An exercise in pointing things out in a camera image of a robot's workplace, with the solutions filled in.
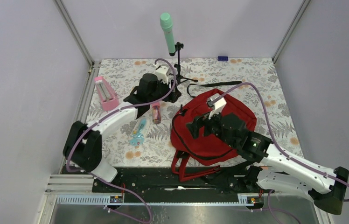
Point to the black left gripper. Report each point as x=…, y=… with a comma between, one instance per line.
x=174, y=95

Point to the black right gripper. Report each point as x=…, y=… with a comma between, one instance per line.
x=199, y=121

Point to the red student backpack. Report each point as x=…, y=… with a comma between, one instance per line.
x=209, y=150

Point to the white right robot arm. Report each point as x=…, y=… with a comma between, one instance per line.
x=288, y=173

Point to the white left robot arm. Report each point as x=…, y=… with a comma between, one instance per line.
x=84, y=142

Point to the pink capped marker set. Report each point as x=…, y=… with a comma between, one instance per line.
x=156, y=114

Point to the black mini tripod stand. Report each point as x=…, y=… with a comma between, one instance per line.
x=179, y=77

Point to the small blue block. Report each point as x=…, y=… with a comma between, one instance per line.
x=222, y=58

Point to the pink metronome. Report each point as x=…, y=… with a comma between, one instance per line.
x=107, y=95

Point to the mint green microphone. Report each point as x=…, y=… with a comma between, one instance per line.
x=167, y=27

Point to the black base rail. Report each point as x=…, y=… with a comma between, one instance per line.
x=160, y=185

